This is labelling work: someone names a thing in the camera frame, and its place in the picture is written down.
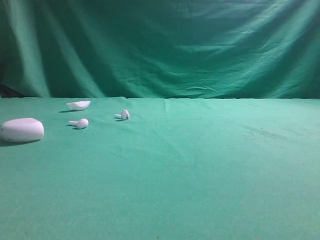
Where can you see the white earbud far right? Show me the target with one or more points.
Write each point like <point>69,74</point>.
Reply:
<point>124,115</point>

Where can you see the white earbud near case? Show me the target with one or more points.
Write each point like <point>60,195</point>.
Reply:
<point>80,124</point>

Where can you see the white earbud case lid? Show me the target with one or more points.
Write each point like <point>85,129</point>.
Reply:
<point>79,105</point>

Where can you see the white earbud case base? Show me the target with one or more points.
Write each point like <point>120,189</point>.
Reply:
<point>22,130</point>

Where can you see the green table cloth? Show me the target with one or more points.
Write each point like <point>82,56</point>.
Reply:
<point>177,169</point>

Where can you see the green backdrop curtain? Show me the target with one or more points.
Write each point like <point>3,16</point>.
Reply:
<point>207,49</point>

